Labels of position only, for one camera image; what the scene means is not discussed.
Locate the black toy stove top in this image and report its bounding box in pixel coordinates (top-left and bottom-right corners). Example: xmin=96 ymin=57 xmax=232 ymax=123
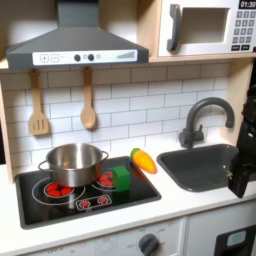
xmin=14 ymin=155 xmax=163 ymax=230

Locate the grey oven knob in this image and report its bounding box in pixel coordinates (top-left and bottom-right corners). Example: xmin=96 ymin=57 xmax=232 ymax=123
xmin=138 ymin=233 xmax=160 ymax=256

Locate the white toy microwave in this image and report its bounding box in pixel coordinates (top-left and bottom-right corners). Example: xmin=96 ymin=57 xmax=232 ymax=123
xmin=158 ymin=0 xmax=256 ymax=58

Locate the green toy block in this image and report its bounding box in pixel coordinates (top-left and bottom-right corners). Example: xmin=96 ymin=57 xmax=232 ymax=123
xmin=111 ymin=165 xmax=132 ymax=193

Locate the wooden spoon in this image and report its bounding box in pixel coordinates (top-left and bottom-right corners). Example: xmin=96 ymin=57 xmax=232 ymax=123
xmin=79 ymin=66 xmax=98 ymax=130

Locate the grey range hood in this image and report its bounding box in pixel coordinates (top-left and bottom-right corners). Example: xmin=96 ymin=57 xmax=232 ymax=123
xmin=5 ymin=0 xmax=150 ymax=71

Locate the wooden slotted spatula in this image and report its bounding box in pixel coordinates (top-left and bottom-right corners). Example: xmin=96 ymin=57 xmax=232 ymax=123
xmin=28 ymin=68 xmax=50 ymax=136

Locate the dark grey tap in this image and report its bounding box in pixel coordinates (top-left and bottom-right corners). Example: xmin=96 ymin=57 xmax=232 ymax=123
xmin=178 ymin=97 xmax=236 ymax=150

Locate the orange toy carrot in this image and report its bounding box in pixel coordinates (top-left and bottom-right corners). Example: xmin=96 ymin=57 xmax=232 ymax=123
xmin=129 ymin=147 xmax=158 ymax=175

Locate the steel pot with handles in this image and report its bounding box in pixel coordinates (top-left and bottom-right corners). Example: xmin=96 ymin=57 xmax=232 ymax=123
xmin=37 ymin=143 xmax=110 ymax=188

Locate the black cabinet door handle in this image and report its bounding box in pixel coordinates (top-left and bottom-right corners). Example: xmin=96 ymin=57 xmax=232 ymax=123
xmin=213 ymin=225 xmax=256 ymax=256

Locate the dark grey sink basin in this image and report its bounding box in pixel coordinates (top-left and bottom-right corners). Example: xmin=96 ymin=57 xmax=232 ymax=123
xmin=156 ymin=143 xmax=256 ymax=193

